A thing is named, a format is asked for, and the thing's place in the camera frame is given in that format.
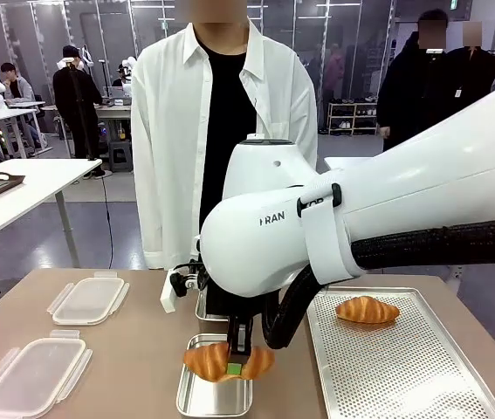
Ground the white rounded table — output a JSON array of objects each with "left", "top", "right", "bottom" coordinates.
[{"left": 324, "top": 155, "right": 364, "bottom": 172}]

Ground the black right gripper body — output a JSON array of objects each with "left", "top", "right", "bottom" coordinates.
[{"left": 205, "top": 282, "right": 275, "bottom": 324}]

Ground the person in white shirt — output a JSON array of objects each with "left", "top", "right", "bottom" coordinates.
[{"left": 129, "top": 0, "right": 320, "bottom": 271}]

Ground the man in black cap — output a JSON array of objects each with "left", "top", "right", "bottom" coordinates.
[{"left": 52, "top": 44, "right": 107, "bottom": 180}]

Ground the wooden shoe rack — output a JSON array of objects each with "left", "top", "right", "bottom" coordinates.
[{"left": 327, "top": 100, "right": 383, "bottom": 135}]

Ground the grey plastic stool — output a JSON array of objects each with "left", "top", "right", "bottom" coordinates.
[{"left": 107, "top": 141, "right": 134, "bottom": 174}]

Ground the black floor cable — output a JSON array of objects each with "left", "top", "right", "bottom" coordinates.
[{"left": 100, "top": 172, "right": 115, "bottom": 268}]

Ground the person in black coat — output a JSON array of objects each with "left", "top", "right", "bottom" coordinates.
[{"left": 445, "top": 21, "right": 495, "bottom": 95}]

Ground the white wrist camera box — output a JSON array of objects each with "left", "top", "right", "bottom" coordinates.
[{"left": 159, "top": 269, "right": 182, "bottom": 314}]

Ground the rectangular steel container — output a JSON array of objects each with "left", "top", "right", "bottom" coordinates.
[
  {"left": 175, "top": 333, "right": 255, "bottom": 418},
  {"left": 194, "top": 285, "right": 230, "bottom": 336}
]

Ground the golden brown croissant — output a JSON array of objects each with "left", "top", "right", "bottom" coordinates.
[
  {"left": 182, "top": 341, "right": 276, "bottom": 384},
  {"left": 335, "top": 295, "right": 401, "bottom": 326}
]

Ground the person in dark hoodie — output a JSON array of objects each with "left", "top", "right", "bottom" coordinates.
[{"left": 376, "top": 8, "right": 451, "bottom": 153}]

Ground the white strap on arm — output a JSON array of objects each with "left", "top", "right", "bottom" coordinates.
[{"left": 297, "top": 182, "right": 364, "bottom": 289}]

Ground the black braided cable sleeve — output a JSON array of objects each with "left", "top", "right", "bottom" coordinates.
[{"left": 262, "top": 213, "right": 495, "bottom": 350}]

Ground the white side table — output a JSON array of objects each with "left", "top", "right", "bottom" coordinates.
[{"left": 0, "top": 157, "right": 103, "bottom": 268}]

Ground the person in pink jacket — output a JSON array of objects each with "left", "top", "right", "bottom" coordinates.
[{"left": 323, "top": 43, "right": 347, "bottom": 134}]

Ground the clear plastic clip lid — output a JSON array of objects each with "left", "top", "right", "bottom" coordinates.
[
  {"left": 45, "top": 270, "right": 130, "bottom": 327},
  {"left": 0, "top": 329, "right": 94, "bottom": 419}
]

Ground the perforated metal baking tray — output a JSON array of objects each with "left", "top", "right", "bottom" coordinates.
[{"left": 306, "top": 285, "right": 495, "bottom": 419}]

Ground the seated person in grey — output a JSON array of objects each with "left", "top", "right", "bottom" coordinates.
[{"left": 0, "top": 62, "right": 43, "bottom": 154}]

